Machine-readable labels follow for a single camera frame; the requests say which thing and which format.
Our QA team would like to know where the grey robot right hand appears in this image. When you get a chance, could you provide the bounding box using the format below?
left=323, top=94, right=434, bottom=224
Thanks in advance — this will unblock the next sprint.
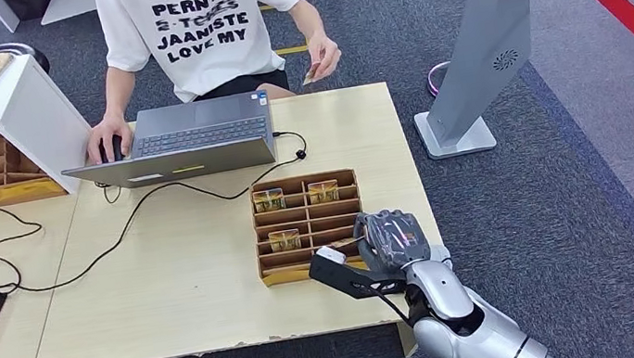
left=350, top=203, right=435, bottom=278

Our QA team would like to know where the grey laptop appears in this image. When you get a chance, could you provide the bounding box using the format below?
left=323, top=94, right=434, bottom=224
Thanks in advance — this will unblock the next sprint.
left=54, top=89, right=281, bottom=199

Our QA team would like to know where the gold room key card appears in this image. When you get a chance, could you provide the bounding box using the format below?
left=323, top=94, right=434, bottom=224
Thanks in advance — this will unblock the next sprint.
left=305, top=178, right=341, bottom=206
left=250, top=186, right=287, bottom=215
left=267, top=227, right=303, bottom=254

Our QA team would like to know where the ID card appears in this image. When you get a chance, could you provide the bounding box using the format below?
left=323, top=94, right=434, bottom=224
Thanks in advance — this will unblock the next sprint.
left=299, top=61, right=324, bottom=86

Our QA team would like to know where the beige table leg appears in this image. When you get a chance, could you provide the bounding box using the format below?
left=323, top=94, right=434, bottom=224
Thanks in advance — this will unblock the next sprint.
left=396, top=320, right=421, bottom=358

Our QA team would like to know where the black computer mouse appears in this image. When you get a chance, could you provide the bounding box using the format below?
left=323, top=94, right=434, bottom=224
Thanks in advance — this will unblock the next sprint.
left=103, top=134, right=127, bottom=164

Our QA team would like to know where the grey kiosk stand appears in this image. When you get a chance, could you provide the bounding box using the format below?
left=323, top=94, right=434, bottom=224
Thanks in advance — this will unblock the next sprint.
left=397, top=0, right=604, bottom=164

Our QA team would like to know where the thin room key card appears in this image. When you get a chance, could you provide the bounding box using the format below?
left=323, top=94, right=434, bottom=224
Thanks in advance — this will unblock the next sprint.
left=330, top=234, right=367, bottom=249

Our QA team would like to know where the person's right hand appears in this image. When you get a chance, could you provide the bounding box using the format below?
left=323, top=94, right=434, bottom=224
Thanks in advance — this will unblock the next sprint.
left=82, top=112, right=136, bottom=167

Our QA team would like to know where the person's left hand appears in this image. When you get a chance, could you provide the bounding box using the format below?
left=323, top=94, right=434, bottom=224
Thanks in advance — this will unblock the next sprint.
left=301, top=30, right=346, bottom=84

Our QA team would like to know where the black laptop cable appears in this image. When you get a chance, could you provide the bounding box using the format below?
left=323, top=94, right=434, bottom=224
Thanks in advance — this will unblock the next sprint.
left=0, top=128, right=323, bottom=300

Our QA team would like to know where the purple ring base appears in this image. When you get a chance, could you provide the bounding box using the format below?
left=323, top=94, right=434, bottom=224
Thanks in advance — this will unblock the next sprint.
left=424, top=61, right=457, bottom=99

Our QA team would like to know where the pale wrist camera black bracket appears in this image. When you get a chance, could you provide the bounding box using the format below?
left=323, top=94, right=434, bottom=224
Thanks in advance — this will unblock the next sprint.
left=305, top=236, right=409, bottom=308

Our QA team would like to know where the person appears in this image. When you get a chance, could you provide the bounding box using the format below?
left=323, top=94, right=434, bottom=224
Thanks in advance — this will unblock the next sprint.
left=66, top=0, right=353, bottom=167

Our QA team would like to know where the black round stool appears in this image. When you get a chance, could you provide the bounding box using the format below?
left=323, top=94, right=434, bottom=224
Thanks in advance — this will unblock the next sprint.
left=0, top=39, right=53, bottom=83

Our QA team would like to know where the white shelf box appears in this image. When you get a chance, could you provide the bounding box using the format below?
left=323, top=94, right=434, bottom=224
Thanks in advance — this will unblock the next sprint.
left=0, top=47, right=103, bottom=206

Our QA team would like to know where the white board panel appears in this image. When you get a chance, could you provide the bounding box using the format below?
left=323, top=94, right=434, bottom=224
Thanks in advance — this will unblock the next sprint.
left=37, top=0, right=103, bottom=28

